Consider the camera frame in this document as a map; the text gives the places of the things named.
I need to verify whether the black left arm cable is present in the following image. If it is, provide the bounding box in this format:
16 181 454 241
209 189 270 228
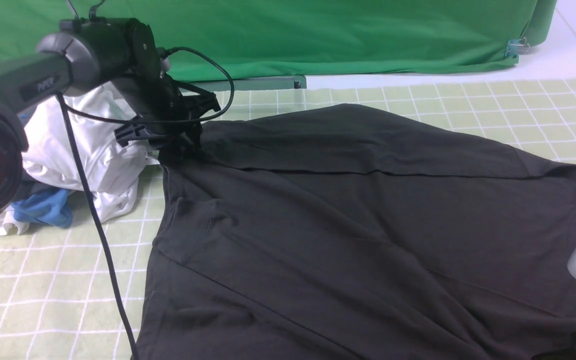
55 46 235 360

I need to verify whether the green backdrop cloth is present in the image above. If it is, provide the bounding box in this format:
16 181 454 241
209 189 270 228
0 0 558 83

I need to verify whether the dark gray long-sleeve top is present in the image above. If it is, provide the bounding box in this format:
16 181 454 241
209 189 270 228
135 104 576 360

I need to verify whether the green checkered table cloth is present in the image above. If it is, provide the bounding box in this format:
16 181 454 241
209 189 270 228
0 79 576 360

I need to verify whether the white crumpled shirt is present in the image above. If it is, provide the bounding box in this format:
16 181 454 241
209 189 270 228
0 98 154 236

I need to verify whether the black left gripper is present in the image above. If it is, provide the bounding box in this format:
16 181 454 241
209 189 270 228
113 74 222 151

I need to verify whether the blue crumpled garment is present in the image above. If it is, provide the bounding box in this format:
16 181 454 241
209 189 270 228
10 168 73 229

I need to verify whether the metal binder clip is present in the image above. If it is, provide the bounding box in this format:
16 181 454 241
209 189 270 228
503 37 531 59

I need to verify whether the green metal base bar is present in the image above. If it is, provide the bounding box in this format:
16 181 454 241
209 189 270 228
191 75 307 92

